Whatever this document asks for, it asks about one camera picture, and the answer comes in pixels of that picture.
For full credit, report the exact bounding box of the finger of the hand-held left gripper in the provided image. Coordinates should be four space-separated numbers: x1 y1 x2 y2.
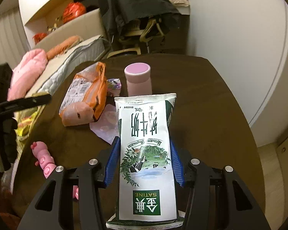
13 93 52 109

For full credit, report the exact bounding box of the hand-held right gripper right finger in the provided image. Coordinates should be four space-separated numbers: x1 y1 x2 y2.
169 140 271 230

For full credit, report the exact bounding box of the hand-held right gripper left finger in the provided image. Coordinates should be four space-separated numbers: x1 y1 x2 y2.
17 136 122 230

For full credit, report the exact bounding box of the yellow plastic bag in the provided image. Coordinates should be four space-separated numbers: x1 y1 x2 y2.
13 104 47 154

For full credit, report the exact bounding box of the white green milk carton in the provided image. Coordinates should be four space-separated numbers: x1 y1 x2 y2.
106 93 185 229

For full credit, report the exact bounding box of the person's left forearm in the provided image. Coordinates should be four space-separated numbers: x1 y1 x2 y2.
0 172 22 230

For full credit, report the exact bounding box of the clear pink plastic wrapper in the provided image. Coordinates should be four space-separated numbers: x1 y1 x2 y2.
89 103 121 145

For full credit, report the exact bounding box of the white mattress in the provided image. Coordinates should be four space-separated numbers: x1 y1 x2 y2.
36 35 111 94

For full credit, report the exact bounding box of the orange bread bag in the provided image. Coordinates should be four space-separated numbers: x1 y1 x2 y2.
59 62 108 127

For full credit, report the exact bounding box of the orange plush pillow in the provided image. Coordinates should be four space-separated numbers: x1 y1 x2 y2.
46 35 83 60

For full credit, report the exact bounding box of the pink toy pig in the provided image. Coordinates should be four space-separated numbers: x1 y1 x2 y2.
30 141 81 200

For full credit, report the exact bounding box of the orange fuzzy object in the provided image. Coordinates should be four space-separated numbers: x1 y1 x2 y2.
33 32 47 43

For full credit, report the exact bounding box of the purple candy wrapper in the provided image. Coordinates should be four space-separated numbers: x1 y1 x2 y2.
107 78 122 97

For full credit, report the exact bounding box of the pink cup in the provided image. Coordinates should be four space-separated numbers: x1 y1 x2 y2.
124 63 152 97

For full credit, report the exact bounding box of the beige bed headboard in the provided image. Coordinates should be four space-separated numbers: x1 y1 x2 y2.
35 8 104 51

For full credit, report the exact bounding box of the red plastic bag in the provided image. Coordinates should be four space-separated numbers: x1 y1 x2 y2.
63 2 87 25

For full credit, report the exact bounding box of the beige office chair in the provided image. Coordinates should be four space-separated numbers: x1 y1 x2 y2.
108 17 164 58

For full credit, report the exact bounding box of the dark jacket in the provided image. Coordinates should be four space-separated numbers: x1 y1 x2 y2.
98 0 181 37

